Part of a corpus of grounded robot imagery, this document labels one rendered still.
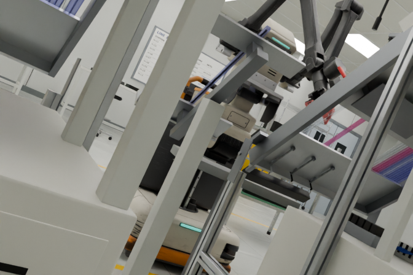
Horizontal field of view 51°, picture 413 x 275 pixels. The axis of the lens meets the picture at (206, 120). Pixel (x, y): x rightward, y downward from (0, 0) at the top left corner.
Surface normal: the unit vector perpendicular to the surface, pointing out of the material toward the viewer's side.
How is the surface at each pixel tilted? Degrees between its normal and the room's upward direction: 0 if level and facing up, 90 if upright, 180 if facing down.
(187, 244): 90
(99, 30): 90
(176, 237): 90
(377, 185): 133
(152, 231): 90
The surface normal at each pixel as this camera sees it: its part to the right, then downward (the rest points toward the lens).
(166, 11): 0.43, 0.18
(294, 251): -0.80, -0.38
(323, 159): 0.04, 0.75
